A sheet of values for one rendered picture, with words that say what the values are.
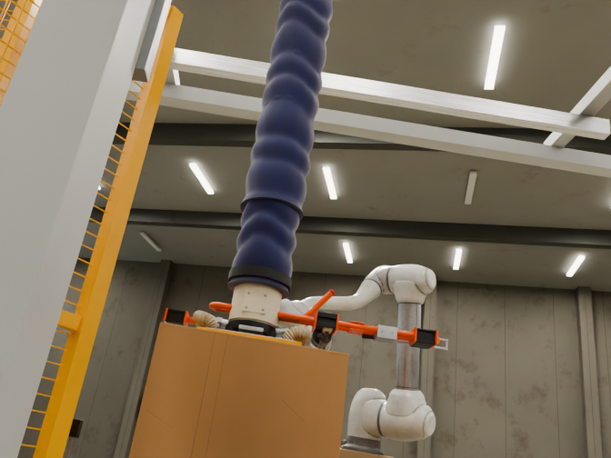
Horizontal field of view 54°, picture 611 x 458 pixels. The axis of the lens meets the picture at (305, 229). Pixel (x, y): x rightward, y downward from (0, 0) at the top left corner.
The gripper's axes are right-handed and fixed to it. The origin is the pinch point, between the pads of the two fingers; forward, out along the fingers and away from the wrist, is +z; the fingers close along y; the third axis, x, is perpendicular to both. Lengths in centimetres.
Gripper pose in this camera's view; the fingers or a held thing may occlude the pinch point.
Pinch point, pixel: (327, 323)
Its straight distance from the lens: 210.9
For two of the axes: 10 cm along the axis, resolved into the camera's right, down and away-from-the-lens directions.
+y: -1.3, 9.1, -4.0
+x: -9.9, -1.5, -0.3
